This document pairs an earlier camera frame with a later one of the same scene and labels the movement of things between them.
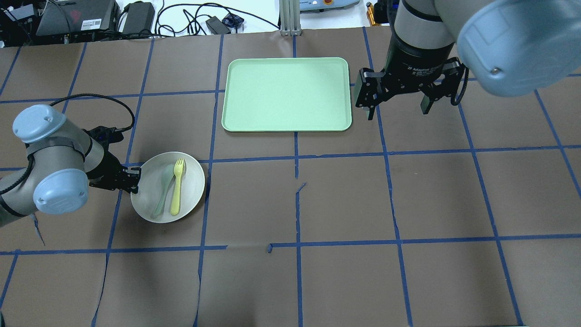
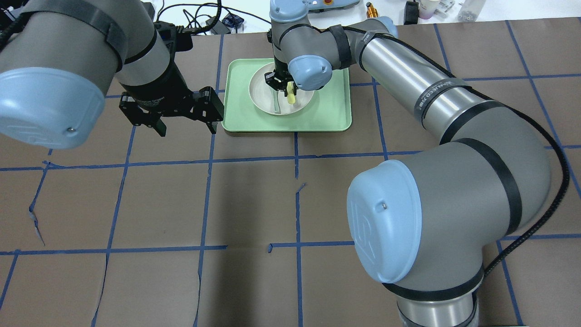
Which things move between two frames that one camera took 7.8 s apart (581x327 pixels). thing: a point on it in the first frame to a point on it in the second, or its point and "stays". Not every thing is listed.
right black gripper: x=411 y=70 to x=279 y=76
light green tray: x=282 y=94 stays
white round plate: x=172 y=184 to x=261 y=94
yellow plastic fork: x=178 y=169 to x=291 y=98
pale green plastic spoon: x=168 y=174 to x=277 y=108
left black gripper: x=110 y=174 to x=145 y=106
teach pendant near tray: x=311 y=6 stays
